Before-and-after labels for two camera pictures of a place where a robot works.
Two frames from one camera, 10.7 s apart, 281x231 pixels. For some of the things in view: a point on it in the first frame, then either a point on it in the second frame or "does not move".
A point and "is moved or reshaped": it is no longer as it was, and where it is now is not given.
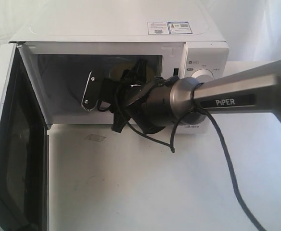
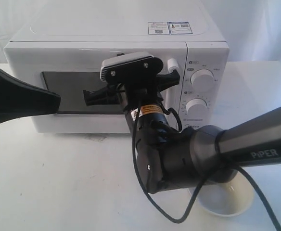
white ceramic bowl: [117, 71] is moved or reshaped
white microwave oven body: [68, 39] does not move
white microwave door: [18, 198] → [69, 68]
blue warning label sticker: [169, 27] does not move
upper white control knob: [203, 75] does not move
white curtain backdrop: [4, 18] does not move
